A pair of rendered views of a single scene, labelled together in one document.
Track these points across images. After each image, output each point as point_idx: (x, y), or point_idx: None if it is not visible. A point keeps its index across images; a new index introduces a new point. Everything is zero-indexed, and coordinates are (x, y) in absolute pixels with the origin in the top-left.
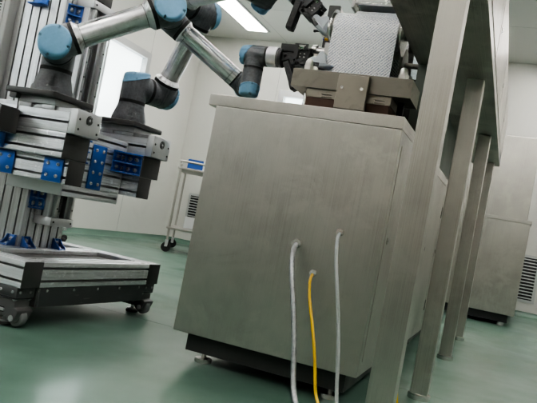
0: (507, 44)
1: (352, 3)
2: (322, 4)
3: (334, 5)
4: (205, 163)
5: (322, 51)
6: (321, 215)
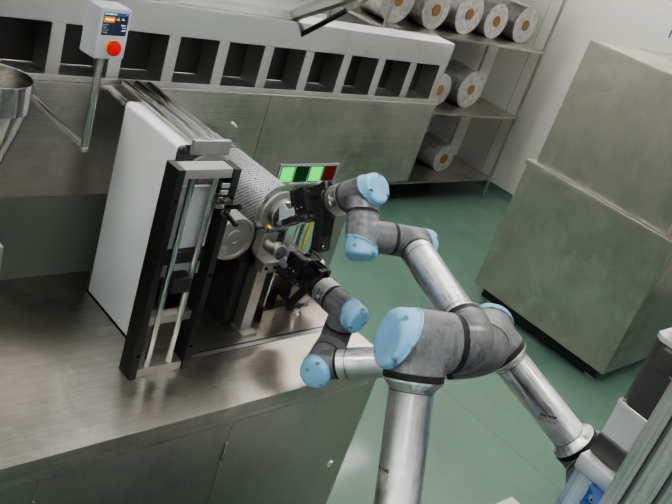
0: None
1: (229, 148)
2: (298, 188)
3: (236, 165)
4: (359, 420)
5: (293, 245)
6: None
